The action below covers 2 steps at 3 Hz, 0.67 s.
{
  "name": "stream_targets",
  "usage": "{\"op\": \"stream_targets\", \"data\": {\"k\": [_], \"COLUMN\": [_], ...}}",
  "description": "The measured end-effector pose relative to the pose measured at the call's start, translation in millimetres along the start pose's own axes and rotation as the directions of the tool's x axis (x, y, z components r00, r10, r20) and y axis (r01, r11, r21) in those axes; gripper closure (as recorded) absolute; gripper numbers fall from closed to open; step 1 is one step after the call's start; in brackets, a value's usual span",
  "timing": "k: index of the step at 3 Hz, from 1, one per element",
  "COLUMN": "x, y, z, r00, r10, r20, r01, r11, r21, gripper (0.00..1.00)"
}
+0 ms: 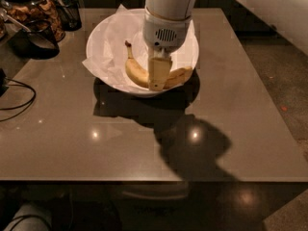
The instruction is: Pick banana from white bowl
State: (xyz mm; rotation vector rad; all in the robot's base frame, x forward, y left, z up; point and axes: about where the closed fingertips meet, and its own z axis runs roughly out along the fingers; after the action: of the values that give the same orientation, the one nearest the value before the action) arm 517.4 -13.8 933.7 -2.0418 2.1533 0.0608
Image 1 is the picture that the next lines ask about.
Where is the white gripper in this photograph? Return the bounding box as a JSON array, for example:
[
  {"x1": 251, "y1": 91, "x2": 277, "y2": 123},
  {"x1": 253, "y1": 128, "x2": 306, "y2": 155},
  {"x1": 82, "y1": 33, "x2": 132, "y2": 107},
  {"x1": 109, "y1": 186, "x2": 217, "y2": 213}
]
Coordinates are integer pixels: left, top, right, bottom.
[{"x1": 142, "y1": 9, "x2": 191, "y2": 91}]

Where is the black mesh pen holder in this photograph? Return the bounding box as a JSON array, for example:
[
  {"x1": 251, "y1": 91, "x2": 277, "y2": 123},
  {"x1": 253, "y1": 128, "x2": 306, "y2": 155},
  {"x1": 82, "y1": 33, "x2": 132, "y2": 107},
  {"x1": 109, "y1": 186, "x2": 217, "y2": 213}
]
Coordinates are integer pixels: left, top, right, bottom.
[{"x1": 56, "y1": 1, "x2": 82, "y2": 32}]

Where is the white bowl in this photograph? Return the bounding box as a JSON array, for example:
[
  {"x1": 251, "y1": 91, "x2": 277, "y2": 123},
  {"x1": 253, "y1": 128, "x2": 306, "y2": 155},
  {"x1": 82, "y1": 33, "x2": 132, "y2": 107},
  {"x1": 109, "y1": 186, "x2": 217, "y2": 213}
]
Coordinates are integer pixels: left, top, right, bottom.
[{"x1": 86, "y1": 8, "x2": 200, "y2": 98}]

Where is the black mesh cup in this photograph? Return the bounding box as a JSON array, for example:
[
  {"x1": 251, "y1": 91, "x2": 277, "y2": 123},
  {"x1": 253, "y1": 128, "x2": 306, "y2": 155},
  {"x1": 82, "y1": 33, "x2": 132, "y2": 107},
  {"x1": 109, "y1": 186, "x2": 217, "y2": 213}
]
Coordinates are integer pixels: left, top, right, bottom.
[{"x1": 10, "y1": 20, "x2": 60, "y2": 60}]

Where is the yellow banana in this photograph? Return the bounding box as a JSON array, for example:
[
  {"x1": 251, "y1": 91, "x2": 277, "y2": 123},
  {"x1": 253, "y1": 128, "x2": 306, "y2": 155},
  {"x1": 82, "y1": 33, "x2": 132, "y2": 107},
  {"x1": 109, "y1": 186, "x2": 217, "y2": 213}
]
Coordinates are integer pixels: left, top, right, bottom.
[{"x1": 125, "y1": 41, "x2": 193, "y2": 90}]

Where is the grey cylinder under table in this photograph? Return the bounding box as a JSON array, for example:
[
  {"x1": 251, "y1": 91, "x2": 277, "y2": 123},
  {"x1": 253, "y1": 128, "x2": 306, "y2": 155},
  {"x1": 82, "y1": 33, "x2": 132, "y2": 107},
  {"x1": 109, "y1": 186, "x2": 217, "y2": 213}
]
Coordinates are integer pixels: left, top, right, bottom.
[{"x1": 2, "y1": 203, "x2": 52, "y2": 231}]

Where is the glass jar of snacks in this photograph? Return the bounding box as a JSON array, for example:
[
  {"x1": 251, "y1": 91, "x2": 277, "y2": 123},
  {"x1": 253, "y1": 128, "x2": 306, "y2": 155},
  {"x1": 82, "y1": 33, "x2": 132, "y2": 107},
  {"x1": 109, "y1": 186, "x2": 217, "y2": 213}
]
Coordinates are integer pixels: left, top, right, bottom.
[{"x1": 1, "y1": 0, "x2": 65, "y2": 42}]

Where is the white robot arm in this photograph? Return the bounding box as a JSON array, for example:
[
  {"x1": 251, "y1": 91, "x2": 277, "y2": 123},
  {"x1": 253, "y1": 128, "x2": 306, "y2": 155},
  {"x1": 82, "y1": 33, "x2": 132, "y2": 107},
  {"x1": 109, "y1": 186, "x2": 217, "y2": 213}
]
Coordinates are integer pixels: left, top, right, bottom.
[{"x1": 143, "y1": 0, "x2": 308, "y2": 91}]

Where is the white paper liner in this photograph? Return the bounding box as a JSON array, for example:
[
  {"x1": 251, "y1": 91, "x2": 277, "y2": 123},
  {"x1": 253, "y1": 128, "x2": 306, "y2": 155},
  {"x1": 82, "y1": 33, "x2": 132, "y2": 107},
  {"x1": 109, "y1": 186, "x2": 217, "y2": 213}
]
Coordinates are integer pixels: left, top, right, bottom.
[{"x1": 82, "y1": 3, "x2": 196, "y2": 93}]

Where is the white spoon handle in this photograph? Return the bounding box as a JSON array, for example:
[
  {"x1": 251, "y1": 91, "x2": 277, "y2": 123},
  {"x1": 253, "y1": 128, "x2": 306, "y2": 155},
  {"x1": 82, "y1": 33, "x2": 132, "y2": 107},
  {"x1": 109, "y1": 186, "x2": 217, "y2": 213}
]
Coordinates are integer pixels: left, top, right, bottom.
[{"x1": 0, "y1": 8, "x2": 32, "y2": 33}]

